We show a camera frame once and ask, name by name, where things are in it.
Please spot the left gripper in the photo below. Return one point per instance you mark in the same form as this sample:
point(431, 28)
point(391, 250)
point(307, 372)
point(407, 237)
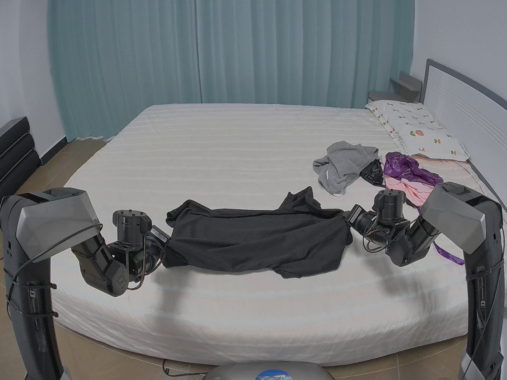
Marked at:
point(156, 251)

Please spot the grey garment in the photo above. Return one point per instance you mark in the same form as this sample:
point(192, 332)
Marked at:
point(342, 164)

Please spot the blue-green curtain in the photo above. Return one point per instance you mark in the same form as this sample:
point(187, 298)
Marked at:
point(309, 38)
point(126, 54)

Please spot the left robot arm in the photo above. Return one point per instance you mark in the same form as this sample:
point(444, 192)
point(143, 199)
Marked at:
point(55, 220)

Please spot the purple garment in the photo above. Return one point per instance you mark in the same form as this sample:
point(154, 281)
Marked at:
point(404, 168)

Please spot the white printed pillow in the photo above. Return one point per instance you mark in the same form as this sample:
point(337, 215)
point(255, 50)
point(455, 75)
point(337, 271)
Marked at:
point(420, 129)

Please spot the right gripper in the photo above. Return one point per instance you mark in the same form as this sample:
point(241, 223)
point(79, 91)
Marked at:
point(366, 222)

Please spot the pink garment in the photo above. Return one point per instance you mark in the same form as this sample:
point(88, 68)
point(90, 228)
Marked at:
point(404, 188)

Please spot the black chest of drawers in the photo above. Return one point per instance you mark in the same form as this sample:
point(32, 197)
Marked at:
point(16, 156)

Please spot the small black garment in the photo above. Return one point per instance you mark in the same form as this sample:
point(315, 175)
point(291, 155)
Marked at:
point(372, 172)

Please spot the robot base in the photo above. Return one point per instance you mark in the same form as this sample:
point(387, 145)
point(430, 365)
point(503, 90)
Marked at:
point(269, 372)

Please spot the black T-shirt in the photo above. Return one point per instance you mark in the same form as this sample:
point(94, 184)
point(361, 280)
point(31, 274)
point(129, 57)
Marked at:
point(257, 240)

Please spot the grey bedside table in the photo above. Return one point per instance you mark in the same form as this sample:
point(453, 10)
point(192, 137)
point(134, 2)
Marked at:
point(400, 87)

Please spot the bed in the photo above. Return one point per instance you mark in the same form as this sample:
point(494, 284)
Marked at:
point(218, 152)

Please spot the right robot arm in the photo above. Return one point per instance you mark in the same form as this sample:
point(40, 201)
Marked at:
point(455, 216)

